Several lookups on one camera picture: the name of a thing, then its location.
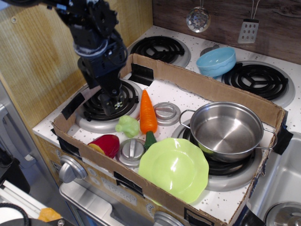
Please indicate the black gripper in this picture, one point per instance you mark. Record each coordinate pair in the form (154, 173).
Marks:
(103, 65)

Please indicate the light green toy broccoli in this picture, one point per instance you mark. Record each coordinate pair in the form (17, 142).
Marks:
(128, 125)

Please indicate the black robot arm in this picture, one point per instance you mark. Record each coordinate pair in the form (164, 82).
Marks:
(89, 21)

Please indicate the black front left burner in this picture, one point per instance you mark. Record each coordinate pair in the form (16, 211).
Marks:
(92, 118)

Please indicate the black burner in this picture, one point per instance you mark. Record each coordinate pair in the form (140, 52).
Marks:
(262, 79)
(165, 49)
(229, 176)
(92, 118)

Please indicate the orange toy carrot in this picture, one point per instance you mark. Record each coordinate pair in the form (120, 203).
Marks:
(148, 120)

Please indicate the silver stove knob front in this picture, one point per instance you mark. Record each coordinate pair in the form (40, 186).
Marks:
(130, 152)

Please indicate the silver stove knob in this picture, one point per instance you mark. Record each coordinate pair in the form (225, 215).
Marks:
(130, 152)
(167, 113)

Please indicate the silver stove knob centre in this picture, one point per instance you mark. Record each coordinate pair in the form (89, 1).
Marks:
(167, 113)

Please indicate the black back left burner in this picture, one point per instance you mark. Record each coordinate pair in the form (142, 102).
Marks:
(165, 49)

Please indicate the silver oven knob left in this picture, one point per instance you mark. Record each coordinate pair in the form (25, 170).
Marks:
(71, 170)

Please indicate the silver oven knob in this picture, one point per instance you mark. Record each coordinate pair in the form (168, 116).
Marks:
(71, 170)
(164, 219)

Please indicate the light green plastic plate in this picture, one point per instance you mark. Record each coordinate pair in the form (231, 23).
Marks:
(176, 166)

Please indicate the light blue plastic bowl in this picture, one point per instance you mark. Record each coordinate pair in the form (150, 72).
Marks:
(217, 62)

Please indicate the hanging metal strainer spoon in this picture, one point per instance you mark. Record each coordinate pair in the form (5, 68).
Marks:
(198, 19)

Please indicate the stainless steel pot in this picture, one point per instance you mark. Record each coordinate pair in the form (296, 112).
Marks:
(226, 131)

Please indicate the orange object bottom left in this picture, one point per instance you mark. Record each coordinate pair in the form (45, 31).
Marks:
(48, 214)

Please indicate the silver oven knob right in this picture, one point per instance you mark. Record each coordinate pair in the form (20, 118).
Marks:
(164, 219)

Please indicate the black front right burner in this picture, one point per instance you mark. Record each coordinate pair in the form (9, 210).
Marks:
(229, 176)

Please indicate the hanging metal spatula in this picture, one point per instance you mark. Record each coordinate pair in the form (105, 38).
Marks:
(249, 27)

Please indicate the black back right burner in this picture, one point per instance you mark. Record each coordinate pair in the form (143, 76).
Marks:
(262, 79)

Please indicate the silver toy sink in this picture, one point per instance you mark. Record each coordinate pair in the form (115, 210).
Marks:
(276, 200)

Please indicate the silver oven door handle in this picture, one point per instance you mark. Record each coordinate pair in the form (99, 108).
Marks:
(89, 209)

